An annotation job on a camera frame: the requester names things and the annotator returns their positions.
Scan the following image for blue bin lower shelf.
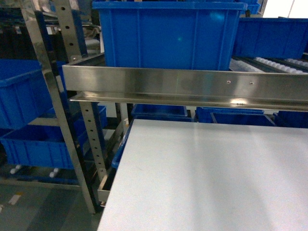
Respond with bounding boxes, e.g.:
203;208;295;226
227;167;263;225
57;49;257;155
195;107;276;127

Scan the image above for blue bin shelf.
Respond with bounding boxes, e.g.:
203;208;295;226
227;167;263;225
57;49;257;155
232;18;308;59
195;107;276;127

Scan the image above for blue bin centre shelf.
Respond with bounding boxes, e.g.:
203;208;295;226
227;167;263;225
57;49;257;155
232;18;308;59

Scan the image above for large blue bin left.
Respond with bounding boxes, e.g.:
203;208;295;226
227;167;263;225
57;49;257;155
92;0;247;71

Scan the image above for blue bin side rack lower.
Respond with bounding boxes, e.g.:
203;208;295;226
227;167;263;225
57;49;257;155
0;125;74;169

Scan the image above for blue bin side rack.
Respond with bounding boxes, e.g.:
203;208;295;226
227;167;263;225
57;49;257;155
0;59;52;129
0;125;74;169

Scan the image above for white roller track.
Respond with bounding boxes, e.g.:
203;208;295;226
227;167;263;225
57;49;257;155
254;57;308;75

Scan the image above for stainless steel shelf rail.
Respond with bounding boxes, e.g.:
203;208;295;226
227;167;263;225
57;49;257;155
63;65;308;112

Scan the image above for steel perforated upright post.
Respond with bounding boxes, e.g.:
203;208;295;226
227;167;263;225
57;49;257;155
54;0;108;184

